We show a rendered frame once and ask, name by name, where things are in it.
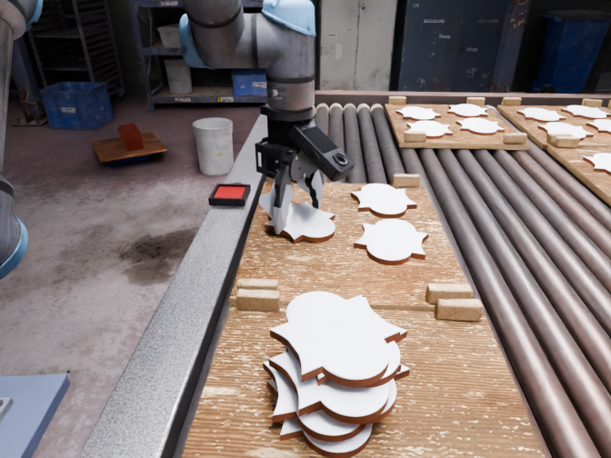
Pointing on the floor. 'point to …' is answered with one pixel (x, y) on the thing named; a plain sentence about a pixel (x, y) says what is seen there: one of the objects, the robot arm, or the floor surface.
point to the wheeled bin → (568, 50)
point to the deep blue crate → (77, 104)
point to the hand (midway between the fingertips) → (300, 220)
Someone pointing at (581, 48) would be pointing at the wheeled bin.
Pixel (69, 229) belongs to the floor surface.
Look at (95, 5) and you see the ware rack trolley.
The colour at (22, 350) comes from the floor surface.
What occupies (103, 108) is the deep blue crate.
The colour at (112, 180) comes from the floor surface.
